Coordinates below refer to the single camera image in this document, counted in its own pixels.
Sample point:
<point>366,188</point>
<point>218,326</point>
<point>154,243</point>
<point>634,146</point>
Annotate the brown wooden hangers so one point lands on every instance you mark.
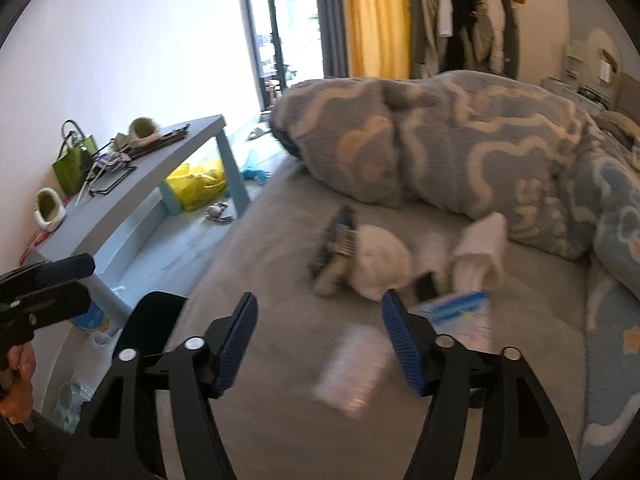
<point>167,135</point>

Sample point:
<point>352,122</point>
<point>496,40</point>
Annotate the beige hanging coat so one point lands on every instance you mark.
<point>426,20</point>

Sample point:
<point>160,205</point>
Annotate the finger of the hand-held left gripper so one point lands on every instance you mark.
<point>65,266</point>
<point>55,302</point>

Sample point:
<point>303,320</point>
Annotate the blue plush toy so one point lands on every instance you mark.
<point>252,170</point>

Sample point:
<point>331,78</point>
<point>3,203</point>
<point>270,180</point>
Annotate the black hanging jacket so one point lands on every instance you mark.
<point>462,15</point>

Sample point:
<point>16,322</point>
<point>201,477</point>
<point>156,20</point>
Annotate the small toy with keys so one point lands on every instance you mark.
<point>217,211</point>

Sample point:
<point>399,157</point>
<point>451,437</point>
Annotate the blue patterned fleece blanket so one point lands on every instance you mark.
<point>450,145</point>

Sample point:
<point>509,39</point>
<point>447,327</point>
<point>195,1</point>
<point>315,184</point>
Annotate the clear plastic packet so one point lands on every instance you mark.
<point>352,372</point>

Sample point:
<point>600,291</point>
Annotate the white dresser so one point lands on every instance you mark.
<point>575,67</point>

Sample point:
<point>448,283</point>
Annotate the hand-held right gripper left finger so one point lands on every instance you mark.
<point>235,345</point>

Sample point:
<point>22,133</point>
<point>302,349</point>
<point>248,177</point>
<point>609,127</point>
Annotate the white hanging shirt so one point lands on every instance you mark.
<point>445,10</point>

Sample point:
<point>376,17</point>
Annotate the yellow plastic bag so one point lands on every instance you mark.
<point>197,185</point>

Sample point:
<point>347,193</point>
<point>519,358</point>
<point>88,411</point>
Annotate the yellow curtain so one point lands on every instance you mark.
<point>377,20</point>

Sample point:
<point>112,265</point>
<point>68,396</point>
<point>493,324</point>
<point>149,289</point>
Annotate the grey hanging garment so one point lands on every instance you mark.
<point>510,35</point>

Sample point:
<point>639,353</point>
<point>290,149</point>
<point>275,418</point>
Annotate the white cloth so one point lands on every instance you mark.
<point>382,260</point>

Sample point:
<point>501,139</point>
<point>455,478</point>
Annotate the person's left hand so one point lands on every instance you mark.
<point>20,385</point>

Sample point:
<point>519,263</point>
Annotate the white sock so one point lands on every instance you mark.
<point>480,250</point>

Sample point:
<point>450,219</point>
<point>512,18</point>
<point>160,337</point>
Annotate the white puffer jacket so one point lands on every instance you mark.
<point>487,35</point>

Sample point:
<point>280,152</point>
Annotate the grey headboard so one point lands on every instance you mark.
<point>629,95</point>

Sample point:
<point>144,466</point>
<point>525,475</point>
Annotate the green tote bag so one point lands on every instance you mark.
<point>72,167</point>

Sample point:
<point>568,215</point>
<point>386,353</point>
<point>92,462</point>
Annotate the grey curtain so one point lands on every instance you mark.
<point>332,20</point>

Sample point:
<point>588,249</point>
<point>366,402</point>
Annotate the blue white tissue packet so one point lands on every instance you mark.
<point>457,317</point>

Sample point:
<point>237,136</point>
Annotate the glass balcony door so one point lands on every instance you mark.
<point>285,30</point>

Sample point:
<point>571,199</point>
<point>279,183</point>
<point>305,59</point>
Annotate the white side table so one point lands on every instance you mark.
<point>140,185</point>

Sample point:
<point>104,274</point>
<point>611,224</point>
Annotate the grey bed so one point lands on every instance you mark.
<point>280,280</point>

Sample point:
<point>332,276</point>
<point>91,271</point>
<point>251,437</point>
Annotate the pale floor slipper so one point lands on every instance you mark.
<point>258,134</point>

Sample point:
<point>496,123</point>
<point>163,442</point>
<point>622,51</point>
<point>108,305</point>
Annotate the round vanity mirror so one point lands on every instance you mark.
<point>602,55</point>

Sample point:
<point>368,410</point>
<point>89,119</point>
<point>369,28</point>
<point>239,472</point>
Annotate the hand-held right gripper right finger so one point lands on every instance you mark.
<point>402,340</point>

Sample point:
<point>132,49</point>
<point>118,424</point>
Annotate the black hair brush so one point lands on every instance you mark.
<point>334,245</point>

